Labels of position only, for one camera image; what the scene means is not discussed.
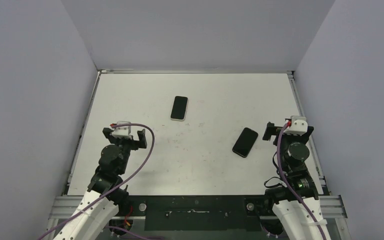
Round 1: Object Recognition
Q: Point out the beige phone case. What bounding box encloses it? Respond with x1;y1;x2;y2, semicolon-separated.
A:
170;95;189;122

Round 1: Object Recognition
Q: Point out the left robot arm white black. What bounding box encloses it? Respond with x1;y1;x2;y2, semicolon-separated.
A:
54;121;148;240

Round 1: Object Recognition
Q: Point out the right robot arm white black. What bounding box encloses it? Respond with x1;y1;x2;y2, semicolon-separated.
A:
262;116;331;240

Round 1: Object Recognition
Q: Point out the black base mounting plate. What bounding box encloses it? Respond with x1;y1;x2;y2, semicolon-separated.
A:
124;195;276;231

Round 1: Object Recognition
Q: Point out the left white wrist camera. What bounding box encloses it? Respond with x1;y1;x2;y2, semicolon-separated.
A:
110;121;133;139

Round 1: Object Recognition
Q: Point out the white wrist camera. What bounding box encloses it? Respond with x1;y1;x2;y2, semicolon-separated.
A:
110;121;133;139
283;116;309;136

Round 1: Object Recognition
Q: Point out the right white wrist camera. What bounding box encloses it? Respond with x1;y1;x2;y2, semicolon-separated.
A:
283;116;309;136

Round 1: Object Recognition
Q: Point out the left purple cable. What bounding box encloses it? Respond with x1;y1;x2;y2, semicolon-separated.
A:
36;123;155;240

